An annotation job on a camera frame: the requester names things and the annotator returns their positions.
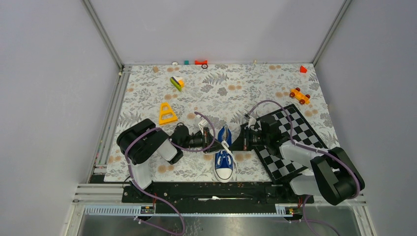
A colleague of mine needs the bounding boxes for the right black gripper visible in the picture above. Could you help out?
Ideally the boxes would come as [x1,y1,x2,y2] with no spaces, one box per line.
[228,126,269,151]

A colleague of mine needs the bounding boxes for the orange toy car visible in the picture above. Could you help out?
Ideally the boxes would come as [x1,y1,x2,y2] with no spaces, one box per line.
[289,87,311,105]

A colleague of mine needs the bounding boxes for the red block at wall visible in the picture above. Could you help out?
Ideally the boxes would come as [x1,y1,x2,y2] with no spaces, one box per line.
[194,60,208,65]

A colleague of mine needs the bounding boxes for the yellow plastic triangle toy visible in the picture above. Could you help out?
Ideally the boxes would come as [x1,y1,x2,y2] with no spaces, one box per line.
[158,102,178,125]

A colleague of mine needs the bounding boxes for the stacked toy bricks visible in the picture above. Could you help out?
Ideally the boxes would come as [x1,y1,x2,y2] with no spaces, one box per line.
[170,76,185,91]

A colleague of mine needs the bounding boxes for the black white chessboard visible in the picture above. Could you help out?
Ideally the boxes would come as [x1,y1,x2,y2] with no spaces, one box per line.
[254,104,327,184]

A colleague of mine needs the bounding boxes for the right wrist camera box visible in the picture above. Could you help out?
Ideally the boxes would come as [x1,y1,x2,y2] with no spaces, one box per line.
[245,114,257,130]

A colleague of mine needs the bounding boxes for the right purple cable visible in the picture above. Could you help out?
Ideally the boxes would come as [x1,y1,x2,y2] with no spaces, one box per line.
[245,99,361,236]

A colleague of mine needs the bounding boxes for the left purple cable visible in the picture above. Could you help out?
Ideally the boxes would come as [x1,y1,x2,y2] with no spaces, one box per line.
[124,111,217,236]

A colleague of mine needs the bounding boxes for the floral patterned mat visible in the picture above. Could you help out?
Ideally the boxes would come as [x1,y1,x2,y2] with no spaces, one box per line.
[103,63,351,183]

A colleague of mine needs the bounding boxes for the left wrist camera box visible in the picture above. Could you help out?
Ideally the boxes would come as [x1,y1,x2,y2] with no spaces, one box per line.
[198,118,211,134]

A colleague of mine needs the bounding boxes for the blue canvas sneaker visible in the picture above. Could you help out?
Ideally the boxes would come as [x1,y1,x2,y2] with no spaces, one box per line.
[213,125,235,183]

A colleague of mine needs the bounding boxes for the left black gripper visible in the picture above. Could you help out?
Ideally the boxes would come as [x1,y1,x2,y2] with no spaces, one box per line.
[180,127,225,153]

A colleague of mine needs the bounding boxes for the white shoelace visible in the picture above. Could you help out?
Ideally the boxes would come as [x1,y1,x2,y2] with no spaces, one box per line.
[214,141,235,169]

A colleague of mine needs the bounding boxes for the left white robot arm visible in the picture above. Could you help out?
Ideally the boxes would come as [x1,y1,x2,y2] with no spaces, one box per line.
[117,118,222,202]

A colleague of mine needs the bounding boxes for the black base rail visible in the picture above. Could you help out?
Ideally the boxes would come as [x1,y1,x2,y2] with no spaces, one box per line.
[121,182,306,214]

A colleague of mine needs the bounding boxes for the purple cable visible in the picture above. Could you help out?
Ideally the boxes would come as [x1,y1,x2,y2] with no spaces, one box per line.
[124,111,217,236]
[245,99,361,236]

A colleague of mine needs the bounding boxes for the red triangular block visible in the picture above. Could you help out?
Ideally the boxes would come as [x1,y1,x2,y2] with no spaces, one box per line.
[299,65,308,73]

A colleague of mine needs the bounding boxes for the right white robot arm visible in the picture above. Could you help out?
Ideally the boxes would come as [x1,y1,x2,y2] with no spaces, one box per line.
[230,114,365,206]

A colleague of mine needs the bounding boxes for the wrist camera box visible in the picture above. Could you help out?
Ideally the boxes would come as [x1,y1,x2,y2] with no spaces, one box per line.
[198,118,211,134]
[245,114,257,130]

